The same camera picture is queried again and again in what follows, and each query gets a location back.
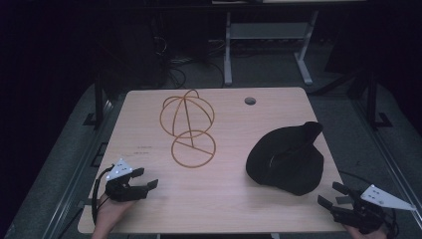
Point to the metal floor rail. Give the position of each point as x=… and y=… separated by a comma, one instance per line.
x=71, y=186
x=388, y=156

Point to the person's right hand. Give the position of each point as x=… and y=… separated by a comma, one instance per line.
x=366, y=235

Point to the person's left hand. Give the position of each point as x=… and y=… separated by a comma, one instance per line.
x=109, y=214

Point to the black metal post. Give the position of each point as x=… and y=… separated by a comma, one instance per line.
x=372, y=96
x=98, y=96

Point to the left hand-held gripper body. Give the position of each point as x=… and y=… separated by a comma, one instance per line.
x=118, y=170

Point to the black hat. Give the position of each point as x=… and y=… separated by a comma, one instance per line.
x=285, y=166

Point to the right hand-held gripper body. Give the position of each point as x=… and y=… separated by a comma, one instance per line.
x=363, y=212

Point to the grey metal stand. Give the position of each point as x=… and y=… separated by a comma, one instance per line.
x=265, y=30

